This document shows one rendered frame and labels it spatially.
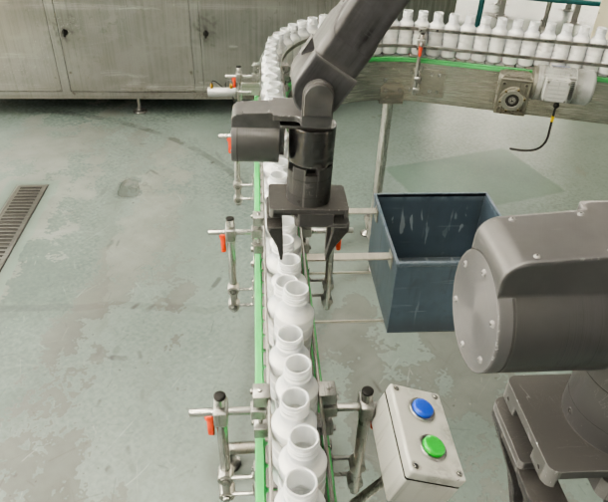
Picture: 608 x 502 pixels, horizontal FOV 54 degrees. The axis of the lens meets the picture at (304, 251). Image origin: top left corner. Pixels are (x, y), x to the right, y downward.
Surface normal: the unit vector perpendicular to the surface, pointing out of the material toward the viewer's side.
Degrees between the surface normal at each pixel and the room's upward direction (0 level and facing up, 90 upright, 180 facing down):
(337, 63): 90
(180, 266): 0
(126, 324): 0
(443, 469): 20
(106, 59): 91
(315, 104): 92
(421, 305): 90
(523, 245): 4
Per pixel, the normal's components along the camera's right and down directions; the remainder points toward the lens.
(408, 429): 0.37, -0.76
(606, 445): -0.62, 0.44
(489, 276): -1.00, 0.01
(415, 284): 0.07, 0.59
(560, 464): 0.04, -0.81
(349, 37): 0.14, 0.40
